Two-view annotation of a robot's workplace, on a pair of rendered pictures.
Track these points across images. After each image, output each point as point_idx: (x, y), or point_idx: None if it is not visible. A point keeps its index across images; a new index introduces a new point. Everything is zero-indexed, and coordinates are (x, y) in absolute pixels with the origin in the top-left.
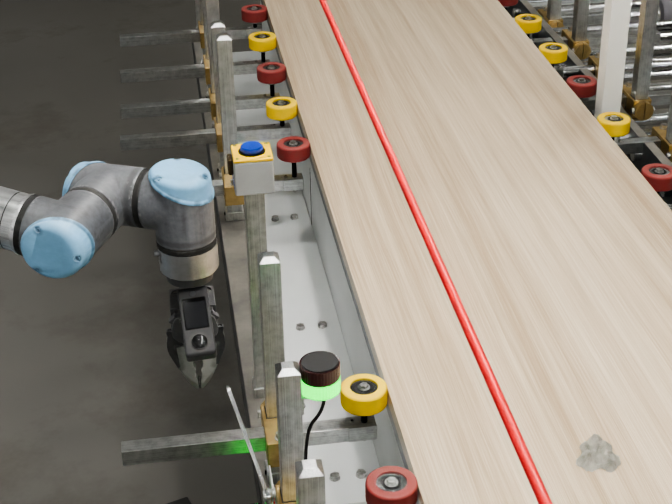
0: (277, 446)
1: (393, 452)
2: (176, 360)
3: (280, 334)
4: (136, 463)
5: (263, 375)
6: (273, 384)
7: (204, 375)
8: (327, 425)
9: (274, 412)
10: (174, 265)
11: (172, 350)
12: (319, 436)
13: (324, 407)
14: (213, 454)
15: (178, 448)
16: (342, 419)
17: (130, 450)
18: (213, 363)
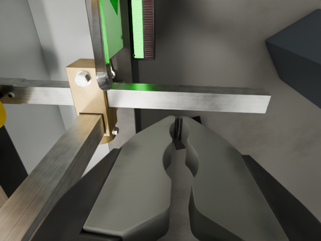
0: (89, 66)
1: (4, 77)
2: (264, 180)
3: (0, 215)
4: (249, 87)
5: (90, 160)
6: (73, 141)
7: (164, 127)
8: (37, 94)
9: (91, 117)
10: None
11: (304, 230)
12: (49, 84)
13: (96, 159)
14: (165, 85)
15: (204, 91)
16: (23, 101)
17: (260, 96)
18: (128, 151)
